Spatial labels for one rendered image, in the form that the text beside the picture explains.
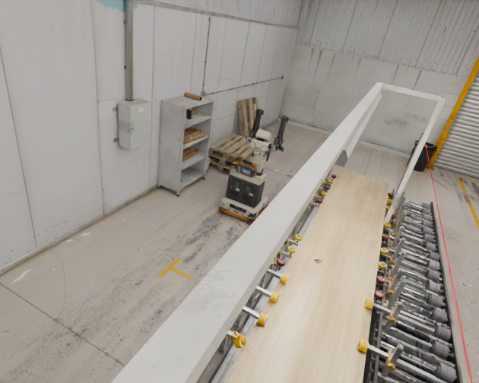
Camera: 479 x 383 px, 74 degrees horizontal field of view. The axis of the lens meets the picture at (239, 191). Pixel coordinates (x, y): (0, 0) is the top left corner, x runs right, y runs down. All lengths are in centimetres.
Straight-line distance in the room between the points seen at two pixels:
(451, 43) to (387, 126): 249
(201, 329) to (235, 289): 9
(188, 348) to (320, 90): 1037
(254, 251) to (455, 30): 1001
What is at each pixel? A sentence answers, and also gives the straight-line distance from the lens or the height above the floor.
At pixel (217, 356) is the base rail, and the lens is 258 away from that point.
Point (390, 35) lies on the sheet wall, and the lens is 1038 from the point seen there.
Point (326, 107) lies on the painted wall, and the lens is 1068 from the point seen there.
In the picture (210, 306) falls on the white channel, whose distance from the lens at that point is 50.
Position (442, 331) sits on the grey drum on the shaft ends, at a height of 85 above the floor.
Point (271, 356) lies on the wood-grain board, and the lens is 241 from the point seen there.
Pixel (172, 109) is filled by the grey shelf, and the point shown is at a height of 146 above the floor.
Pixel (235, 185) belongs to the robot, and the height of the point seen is 54.
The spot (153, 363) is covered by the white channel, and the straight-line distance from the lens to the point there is 45.
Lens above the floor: 284
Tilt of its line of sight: 28 degrees down
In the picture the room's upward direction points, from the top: 10 degrees clockwise
